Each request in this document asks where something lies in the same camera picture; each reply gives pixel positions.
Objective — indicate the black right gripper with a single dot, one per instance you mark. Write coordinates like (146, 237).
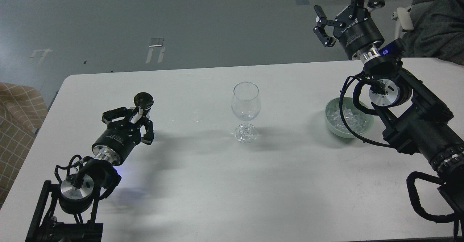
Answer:
(359, 33)

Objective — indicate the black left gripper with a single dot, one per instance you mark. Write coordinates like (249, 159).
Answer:
(121, 136)

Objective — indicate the steel cocktail jigger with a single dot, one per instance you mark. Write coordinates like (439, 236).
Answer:
(143, 102)

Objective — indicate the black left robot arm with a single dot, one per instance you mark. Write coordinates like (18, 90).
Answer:
(66, 211)

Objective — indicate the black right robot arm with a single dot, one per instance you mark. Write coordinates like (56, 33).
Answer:
(415, 119)

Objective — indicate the clear ice cubes pile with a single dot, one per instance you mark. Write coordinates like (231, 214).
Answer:
(355, 119)

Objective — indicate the clear wine glass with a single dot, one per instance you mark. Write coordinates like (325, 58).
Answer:
(246, 106)

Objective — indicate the white office chair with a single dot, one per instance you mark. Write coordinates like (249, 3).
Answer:
(403, 21)

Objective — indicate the person in grey sweater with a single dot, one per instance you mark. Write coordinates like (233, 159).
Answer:
(438, 30)

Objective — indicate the silver floor socket plate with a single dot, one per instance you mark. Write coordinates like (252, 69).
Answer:
(156, 42)

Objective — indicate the beige checked cloth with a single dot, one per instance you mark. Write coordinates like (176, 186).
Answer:
(22, 113)

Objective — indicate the green bowl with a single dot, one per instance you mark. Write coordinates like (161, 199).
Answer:
(349, 102)

